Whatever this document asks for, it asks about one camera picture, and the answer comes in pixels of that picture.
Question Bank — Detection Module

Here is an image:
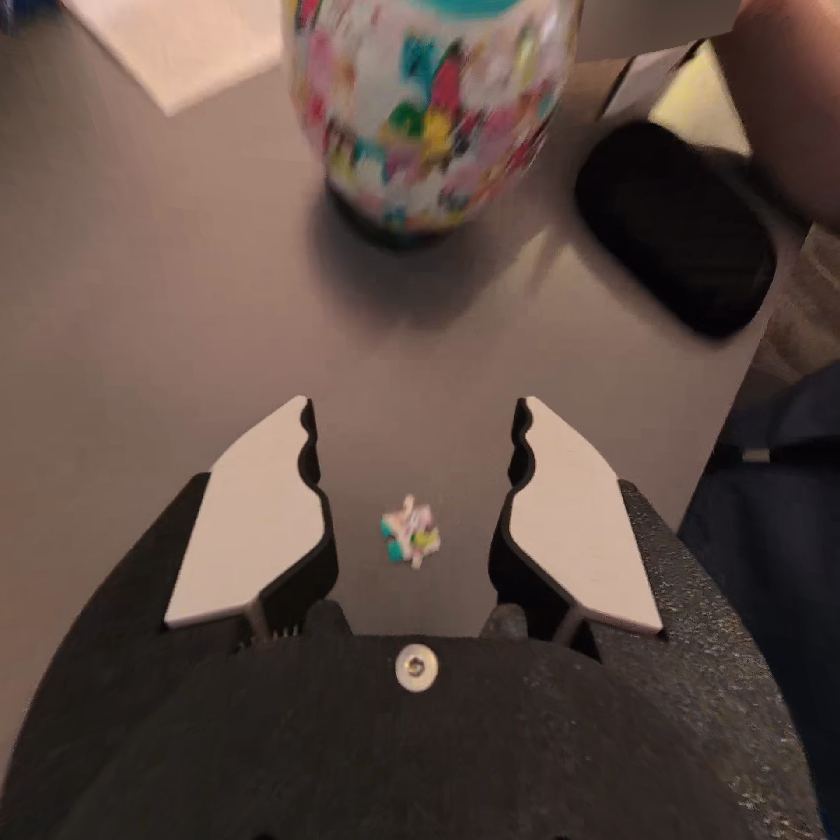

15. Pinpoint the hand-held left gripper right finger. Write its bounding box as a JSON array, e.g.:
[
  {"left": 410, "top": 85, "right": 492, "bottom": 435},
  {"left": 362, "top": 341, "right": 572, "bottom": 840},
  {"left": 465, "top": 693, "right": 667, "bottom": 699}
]
[{"left": 489, "top": 395, "right": 664, "bottom": 647}]

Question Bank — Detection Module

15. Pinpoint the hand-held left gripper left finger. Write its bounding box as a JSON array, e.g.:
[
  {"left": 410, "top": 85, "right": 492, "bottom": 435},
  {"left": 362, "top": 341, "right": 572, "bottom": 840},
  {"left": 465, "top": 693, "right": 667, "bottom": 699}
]
[{"left": 164, "top": 395, "right": 339, "bottom": 641}]

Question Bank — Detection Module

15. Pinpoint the colourful puzzle piece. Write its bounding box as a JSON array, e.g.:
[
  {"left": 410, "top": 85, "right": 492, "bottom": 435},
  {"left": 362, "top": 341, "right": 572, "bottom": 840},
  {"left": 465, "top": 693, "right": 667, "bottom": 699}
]
[{"left": 379, "top": 494, "right": 442, "bottom": 571}]

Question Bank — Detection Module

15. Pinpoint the colourful puzzle ball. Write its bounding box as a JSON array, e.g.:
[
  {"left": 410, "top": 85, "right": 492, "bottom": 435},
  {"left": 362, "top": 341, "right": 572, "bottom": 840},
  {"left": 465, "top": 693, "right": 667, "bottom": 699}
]
[{"left": 285, "top": 0, "right": 585, "bottom": 234}]

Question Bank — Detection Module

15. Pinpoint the person's right forearm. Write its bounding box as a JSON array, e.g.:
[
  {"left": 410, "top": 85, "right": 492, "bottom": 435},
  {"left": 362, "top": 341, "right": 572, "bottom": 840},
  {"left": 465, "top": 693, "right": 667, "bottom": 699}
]
[{"left": 712, "top": 0, "right": 840, "bottom": 232}]

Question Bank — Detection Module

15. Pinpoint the black chair armrest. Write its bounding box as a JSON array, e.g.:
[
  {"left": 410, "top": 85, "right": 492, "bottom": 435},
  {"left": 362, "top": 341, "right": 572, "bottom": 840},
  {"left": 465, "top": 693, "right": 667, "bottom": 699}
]
[{"left": 574, "top": 120, "right": 780, "bottom": 340}]

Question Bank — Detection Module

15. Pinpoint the white paper sheet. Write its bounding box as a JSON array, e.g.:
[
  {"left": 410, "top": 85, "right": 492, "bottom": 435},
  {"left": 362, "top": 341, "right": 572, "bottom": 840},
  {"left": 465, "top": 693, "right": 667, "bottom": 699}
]
[{"left": 58, "top": 0, "right": 290, "bottom": 119}]

